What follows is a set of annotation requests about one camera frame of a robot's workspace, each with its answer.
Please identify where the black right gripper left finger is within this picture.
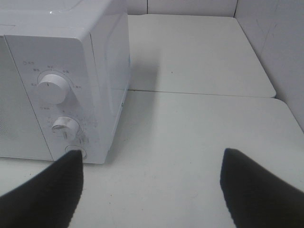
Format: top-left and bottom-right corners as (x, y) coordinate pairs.
(0, 150), (84, 228)

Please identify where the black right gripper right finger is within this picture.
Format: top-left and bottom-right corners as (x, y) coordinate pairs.
(220, 148), (304, 228)

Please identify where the round white door button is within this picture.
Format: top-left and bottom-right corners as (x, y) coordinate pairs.
(65, 145), (87, 160)

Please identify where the white microwave door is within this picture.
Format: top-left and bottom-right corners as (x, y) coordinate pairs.
(0, 36), (52, 161)

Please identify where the white microwave knob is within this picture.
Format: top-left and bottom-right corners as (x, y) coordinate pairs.
(37, 74), (70, 105)
(52, 116), (80, 141)

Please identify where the white microwave oven body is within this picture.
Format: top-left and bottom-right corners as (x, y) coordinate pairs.
(0, 0), (130, 164)

